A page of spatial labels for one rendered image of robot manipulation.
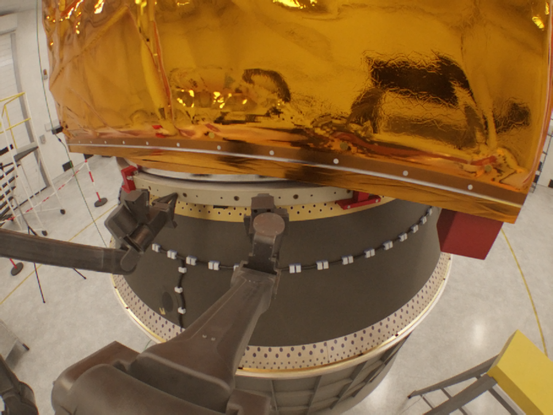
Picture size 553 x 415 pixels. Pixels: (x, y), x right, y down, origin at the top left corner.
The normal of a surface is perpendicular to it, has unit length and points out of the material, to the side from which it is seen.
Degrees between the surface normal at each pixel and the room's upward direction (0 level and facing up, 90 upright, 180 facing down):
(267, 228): 13
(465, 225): 90
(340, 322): 62
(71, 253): 68
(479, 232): 90
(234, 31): 89
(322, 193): 90
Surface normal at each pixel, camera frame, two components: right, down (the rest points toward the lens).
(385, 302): 0.32, 0.04
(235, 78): -0.53, 0.61
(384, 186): -0.39, 0.51
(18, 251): 0.81, -0.01
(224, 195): -0.14, 0.54
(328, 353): 0.07, -0.25
